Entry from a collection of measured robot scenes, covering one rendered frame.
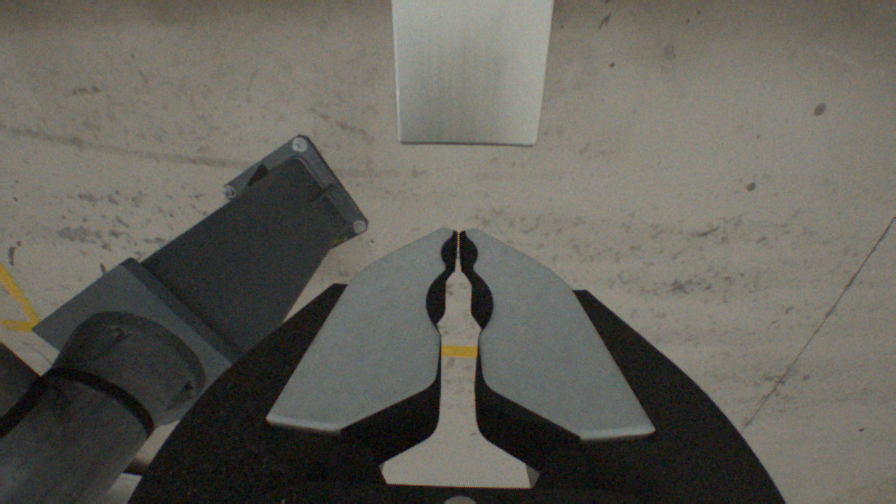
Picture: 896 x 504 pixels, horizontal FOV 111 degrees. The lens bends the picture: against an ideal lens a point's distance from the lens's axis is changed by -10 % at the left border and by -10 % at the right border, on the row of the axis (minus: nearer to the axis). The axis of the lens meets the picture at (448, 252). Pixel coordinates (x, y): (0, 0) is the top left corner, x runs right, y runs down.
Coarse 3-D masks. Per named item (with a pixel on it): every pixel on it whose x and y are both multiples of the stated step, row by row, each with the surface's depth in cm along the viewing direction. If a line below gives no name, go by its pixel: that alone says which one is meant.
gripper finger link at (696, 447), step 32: (608, 320) 8; (640, 352) 7; (640, 384) 6; (672, 384) 6; (672, 416) 5; (704, 416) 5; (608, 448) 5; (640, 448) 5; (672, 448) 5; (704, 448) 5; (736, 448) 5; (608, 480) 5; (640, 480) 5; (672, 480) 5; (704, 480) 5; (736, 480) 5; (768, 480) 5
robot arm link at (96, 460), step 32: (64, 384) 37; (32, 416) 31; (64, 416) 34; (96, 416) 36; (128, 416) 39; (0, 448) 28; (32, 448) 30; (64, 448) 33; (96, 448) 35; (128, 448) 39; (0, 480) 28; (32, 480) 30; (64, 480) 32; (96, 480) 35
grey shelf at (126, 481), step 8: (120, 480) 168; (128, 480) 167; (136, 480) 167; (112, 488) 173; (120, 488) 172; (128, 488) 172; (104, 496) 179; (112, 496) 178; (120, 496) 178; (128, 496) 177
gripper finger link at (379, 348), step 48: (432, 240) 11; (384, 288) 9; (432, 288) 9; (336, 336) 7; (384, 336) 7; (432, 336) 7; (288, 384) 6; (336, 384) 6; (384, 384) 6; (432, 384) 6; (336, 432) 5; (384, 432) 6; (432, 432) 7
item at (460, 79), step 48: (432, 0) 6; (480, 0) 6; (528, 0) 6; (432, 48) 6; (480, 48) 6; (528, 48) 6; (432, 96) 7; (480, 96) 7; (528, 96) 7; (432, 144) 7; (480, 144) 7; (528, 144) 7
